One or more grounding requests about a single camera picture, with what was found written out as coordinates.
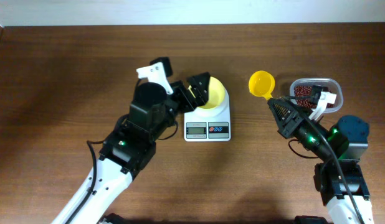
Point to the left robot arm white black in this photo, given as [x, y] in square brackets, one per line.
[131, 145]

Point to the yellow plastic bowl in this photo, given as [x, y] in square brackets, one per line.
[216, 95]

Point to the white digital kitchen scale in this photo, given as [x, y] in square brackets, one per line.
[209, 126]

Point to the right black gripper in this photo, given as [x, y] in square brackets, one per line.
[289, 121]

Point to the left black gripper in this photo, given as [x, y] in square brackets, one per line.
[184, 94]

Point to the red beans in container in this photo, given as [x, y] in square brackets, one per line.
[308, 96]

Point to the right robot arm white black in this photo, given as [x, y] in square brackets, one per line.
[338, 176]

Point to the clear plastic container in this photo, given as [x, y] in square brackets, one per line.
[333, 86]

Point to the yellow measuring scoop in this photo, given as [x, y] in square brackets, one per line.
[261, 84]

